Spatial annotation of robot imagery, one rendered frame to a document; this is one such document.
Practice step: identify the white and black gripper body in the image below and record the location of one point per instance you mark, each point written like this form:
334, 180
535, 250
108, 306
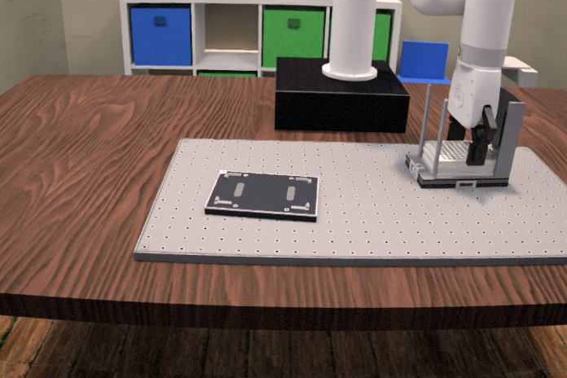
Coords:
472, 87

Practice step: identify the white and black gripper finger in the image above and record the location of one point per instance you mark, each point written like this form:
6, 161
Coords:
456, 131
478, 148

